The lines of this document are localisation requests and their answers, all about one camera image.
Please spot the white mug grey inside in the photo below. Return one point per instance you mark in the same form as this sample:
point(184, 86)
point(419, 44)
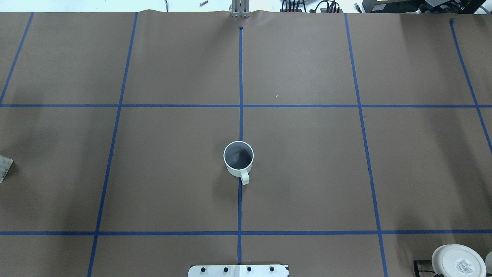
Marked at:
point(238, 157)

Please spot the milk carton green cap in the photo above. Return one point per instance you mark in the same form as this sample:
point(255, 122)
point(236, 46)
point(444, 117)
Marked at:
point(5, 165)

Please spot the white mug upper on rack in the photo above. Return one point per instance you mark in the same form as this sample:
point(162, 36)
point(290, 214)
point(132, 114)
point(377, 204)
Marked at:
point(488, 263)

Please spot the aluminium frame post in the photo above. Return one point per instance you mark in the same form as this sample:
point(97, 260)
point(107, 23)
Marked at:
point(240, 9)

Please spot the white pillar with base plate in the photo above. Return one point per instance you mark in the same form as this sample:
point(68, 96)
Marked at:
point(255, 270)

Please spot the black wire mug rack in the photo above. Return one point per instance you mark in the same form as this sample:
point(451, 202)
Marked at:
point(423, 268)

